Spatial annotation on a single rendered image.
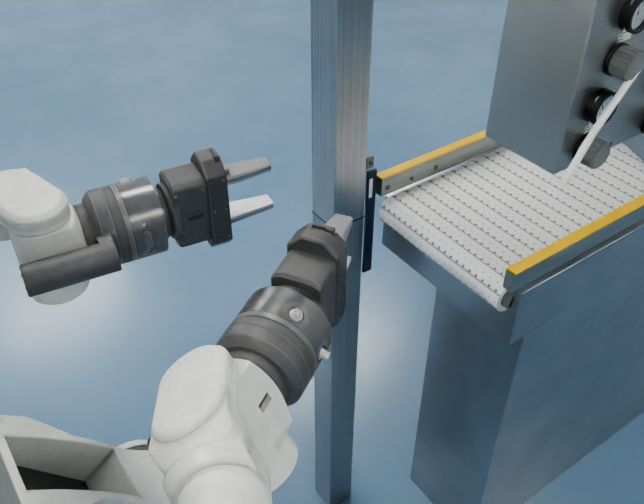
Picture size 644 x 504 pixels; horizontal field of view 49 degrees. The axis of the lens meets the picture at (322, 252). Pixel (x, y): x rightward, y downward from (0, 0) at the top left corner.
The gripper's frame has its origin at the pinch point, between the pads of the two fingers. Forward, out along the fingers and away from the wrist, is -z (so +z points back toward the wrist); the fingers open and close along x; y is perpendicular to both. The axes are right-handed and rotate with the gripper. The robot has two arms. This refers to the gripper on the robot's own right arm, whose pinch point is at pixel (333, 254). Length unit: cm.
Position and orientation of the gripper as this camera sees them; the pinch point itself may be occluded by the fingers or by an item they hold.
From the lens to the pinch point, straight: 74.2
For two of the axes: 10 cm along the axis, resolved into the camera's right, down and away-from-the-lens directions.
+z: -3.9, 5.8, -7.1
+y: 9.2, 2.5, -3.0
